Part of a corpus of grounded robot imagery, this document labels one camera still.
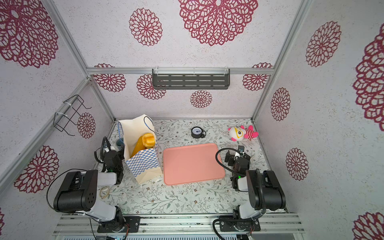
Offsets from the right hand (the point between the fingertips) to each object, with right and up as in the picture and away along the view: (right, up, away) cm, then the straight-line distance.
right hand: (237, 150), depth 91 cm
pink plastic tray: (-29, -9, +3) cm, 30 cm away
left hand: (-75, 0, 0) cm, 75 cm away
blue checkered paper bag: (-53, -7, -12) cm, 54 cm away
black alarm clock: (-24, +11, +18) cm, 32 cm away
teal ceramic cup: (-77, +4, +8) cm, 77 cm away
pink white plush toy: (+3, +10, +11) cm, 16 cm away
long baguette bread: (-61, +2, 0) cm, 61 cm away
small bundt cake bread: (-54, +6, -4) cm, 54 cm away
